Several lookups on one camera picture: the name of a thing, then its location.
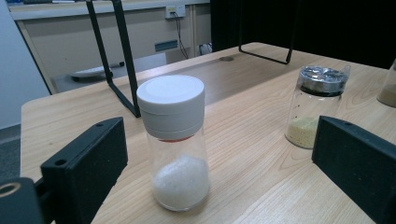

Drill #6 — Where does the silver-lidded jar of brown powder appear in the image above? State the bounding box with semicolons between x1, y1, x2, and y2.
376;59;396;108

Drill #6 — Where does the white wall socket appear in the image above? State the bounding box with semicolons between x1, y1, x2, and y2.
164;4;187;20

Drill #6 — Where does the black socket cable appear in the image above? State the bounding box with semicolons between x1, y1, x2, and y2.
173;12;191;60

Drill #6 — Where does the white-lidded jar of white granules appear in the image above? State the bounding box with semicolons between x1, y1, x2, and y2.
135;74;211;213

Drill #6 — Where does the silver-lidded jar of yellow granules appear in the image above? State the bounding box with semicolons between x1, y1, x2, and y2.
284;64;352;149

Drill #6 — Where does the black metal shelf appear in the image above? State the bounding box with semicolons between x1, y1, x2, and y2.
85;0;302;119

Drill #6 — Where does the beige wooden cabinet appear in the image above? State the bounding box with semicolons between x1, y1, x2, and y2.
7;0;213;94

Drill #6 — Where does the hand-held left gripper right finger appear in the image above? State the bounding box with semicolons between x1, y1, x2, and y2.
311;115;396;224

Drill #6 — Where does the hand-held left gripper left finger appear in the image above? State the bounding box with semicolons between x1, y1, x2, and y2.
40;116;129;224

